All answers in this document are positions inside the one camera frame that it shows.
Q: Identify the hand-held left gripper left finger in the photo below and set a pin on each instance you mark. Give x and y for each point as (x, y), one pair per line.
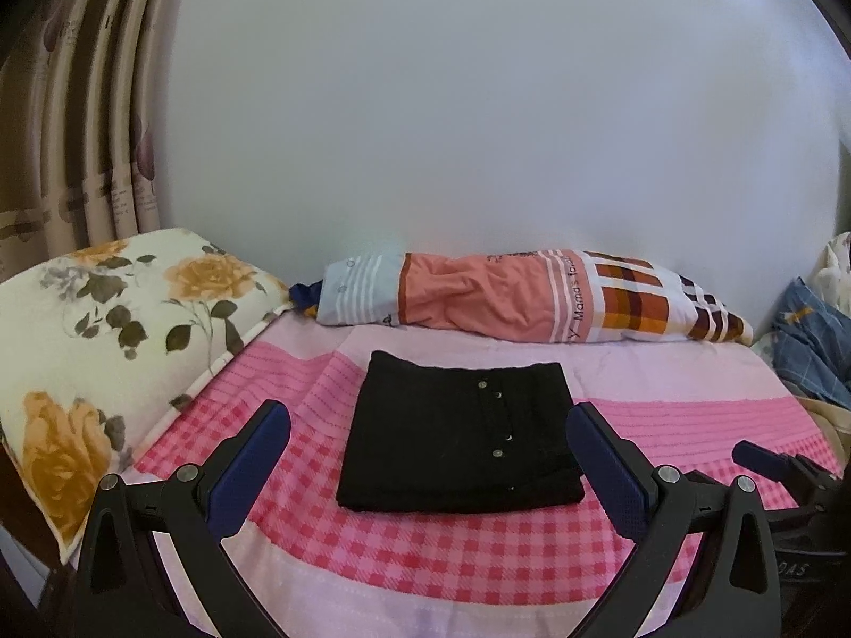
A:
(246, 472)

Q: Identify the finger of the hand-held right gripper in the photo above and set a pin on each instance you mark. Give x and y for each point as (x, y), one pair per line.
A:
(758, 457)

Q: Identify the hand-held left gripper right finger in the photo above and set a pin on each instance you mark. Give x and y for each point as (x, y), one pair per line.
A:
(608, 478)

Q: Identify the black pants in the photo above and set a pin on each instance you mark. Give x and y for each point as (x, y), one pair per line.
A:
(452, 432)

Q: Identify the beige cloth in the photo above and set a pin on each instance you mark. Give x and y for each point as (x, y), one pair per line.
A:
(828, 425)

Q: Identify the blue plaid cloth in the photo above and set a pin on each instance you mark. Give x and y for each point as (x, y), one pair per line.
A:
(814, 345)

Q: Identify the small dark blue cloth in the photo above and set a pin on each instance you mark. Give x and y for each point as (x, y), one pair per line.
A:
(304, 299)

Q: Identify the floral pillow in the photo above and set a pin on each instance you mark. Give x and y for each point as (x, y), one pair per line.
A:
(100, 345)

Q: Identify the pink checked bed sheet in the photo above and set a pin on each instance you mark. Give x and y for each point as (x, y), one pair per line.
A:
(425, 558)

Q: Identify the white printed cloth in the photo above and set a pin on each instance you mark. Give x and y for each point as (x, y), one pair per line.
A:
(834, 266)

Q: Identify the rolled orange plaid quilt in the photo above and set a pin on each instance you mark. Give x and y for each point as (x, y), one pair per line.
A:
(479, 292)

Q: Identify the striped beige curtain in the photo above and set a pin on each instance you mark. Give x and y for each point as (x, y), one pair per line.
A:
(80, 133)

